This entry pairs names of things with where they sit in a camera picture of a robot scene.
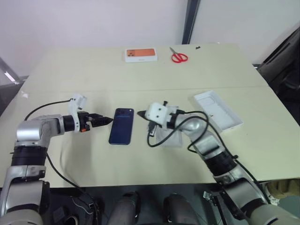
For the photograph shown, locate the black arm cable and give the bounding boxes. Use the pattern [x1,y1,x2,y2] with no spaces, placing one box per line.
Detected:
[146,109,272,204]
[24,98,97,211]

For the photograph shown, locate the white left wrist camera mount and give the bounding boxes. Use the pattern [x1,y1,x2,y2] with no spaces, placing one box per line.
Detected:
[67,93,88,133]

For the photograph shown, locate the black office chair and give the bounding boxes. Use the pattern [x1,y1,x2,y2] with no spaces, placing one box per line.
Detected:
[257,30,300,107]

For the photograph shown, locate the dark rounded shape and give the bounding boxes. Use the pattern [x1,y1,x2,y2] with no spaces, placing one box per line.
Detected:
[162,193,200,225]
[109,191,142,225]

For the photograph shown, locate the dark blue smartphone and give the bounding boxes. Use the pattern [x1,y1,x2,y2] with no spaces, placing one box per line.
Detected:
[108,108,135,146]

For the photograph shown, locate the red handled scissors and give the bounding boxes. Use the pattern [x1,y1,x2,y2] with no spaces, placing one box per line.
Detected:
[169,46,189,64]

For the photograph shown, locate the dark metal pillar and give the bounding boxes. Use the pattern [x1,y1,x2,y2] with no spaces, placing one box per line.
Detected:
[182,0,202,45]

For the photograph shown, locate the white box with orange top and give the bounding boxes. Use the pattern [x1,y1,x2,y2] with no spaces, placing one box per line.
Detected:
[122,47,158,64]

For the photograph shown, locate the black bag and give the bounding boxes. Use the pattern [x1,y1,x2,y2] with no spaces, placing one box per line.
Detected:
[45,187,100,225]

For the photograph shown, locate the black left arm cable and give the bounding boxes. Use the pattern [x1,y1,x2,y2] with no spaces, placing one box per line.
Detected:
[24,98,97,211]

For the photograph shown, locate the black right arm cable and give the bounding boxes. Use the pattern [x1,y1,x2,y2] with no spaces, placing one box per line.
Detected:
[146,109,272,204]

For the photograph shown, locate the small metal bracket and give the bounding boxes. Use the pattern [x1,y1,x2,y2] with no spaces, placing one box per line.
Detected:
[203,190,221,203]

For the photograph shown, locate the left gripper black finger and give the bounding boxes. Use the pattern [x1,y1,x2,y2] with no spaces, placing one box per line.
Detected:
[91,119,113,128]
[90,113,113,121]

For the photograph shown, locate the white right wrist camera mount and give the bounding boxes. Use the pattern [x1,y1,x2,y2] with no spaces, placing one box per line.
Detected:
[144,101,177,129]

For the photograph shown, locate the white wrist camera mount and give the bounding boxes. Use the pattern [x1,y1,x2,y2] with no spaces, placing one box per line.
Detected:
[144,101,177,129]
[67,93,88,133]

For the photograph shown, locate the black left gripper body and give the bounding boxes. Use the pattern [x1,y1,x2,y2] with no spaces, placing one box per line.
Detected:
[78,112,95,134]

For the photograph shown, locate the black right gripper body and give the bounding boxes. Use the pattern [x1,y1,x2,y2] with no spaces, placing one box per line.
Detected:
[146,120,163,138]

